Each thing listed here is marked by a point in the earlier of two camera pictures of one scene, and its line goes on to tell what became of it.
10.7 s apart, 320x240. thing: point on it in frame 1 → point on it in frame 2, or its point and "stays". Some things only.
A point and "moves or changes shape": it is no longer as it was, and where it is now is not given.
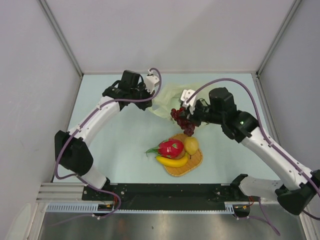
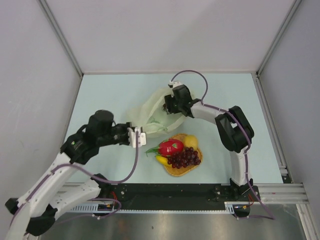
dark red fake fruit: x=186 y=125 → x=182 y=159
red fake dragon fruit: x=169 y=148 stays
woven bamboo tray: x=192 y=163 stays
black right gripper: x=193 y=117 → x=169 y=100
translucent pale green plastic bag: x=169 y=98 moves or changes shape
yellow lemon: x=191 y=144 stays
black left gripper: x=144 y=105 → x=126 y=125
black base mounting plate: x=165 y=196 stays
